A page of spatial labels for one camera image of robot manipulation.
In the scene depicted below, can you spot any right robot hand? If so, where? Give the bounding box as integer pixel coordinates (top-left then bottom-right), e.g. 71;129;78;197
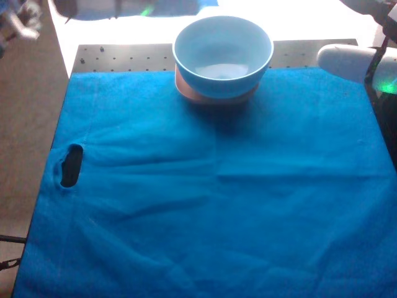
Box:
0;0;43;60

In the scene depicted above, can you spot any light blue bowl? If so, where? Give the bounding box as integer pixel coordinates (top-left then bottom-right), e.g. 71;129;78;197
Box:
172;15;275;99

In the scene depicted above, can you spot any pink plate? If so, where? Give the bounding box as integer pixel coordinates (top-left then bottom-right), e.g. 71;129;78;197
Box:
174;63;260;106

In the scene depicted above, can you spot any blue cloth with handle hole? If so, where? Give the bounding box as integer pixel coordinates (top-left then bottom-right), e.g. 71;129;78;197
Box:
12;68;397;298

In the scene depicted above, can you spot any black strap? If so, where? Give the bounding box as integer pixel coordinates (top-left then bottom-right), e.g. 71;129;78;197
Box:
0;234;27;273

